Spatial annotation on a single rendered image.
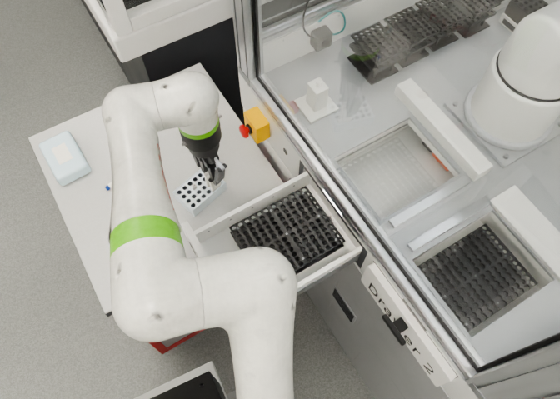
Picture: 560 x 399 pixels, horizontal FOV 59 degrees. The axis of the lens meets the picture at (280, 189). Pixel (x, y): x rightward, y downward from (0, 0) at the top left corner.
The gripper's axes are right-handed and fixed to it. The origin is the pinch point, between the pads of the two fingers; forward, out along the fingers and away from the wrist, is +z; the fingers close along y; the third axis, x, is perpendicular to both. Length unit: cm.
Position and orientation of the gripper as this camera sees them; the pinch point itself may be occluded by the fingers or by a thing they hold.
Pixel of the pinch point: (212, 179)
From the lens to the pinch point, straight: 133.6
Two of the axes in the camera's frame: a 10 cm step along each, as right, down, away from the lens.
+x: -7.0, 6.3, -3.4
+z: 0.0, 4.7, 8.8
